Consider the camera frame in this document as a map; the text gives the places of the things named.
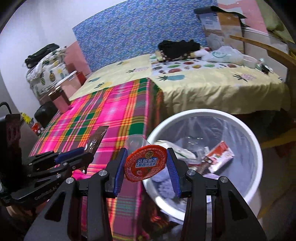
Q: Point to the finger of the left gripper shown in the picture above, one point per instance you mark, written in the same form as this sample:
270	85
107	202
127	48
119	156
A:
72	164
53	158

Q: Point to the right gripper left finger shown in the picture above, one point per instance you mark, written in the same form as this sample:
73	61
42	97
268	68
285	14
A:
116	171

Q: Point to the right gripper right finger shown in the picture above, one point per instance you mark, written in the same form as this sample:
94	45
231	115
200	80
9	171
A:
180	175

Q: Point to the brown coffee stick sachet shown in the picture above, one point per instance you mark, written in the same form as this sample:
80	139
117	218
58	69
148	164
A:
95	140

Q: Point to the white foam net sleeve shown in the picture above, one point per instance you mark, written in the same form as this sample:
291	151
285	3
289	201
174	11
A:
164	185

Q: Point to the red round foil lid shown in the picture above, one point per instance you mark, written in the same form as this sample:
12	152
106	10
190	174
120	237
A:
145	162

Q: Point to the red strawberry milk carton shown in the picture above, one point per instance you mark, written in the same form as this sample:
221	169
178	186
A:
219	156

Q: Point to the white paper bag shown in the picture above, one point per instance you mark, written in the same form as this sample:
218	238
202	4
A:
181	153

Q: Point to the white round trash bin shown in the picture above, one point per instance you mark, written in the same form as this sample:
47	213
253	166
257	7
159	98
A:
200	130

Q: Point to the black suitcase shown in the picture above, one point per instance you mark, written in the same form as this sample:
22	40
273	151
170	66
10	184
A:
45	113

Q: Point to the pink plaid tablecloth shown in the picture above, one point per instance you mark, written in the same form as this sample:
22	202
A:
109	116

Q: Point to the pink storage box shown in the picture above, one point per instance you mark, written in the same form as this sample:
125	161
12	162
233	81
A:
70	84

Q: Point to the pineapple print bedding pile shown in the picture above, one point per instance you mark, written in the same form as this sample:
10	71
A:
49	70

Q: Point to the black bag on pile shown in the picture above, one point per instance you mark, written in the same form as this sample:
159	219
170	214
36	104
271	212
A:
33	60

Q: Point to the yellow pineapple bed sheet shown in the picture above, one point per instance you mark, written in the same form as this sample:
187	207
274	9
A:
186	84

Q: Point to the wooden chair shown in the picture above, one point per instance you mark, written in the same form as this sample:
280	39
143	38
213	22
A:
269	108

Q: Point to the black clothing on bed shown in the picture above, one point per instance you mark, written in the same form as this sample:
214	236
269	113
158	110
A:
174	50

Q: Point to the white plastic bag on bed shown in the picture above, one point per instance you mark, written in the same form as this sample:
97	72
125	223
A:
227	54

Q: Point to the blue floral headboard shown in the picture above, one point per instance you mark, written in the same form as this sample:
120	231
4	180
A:
133	28

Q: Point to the small green can on bed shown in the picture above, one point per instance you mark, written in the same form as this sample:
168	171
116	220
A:
261	66

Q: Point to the cardboard box by bed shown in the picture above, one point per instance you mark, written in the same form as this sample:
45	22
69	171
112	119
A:
219	24

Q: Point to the green curtain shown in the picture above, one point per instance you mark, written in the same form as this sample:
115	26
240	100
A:
273	22

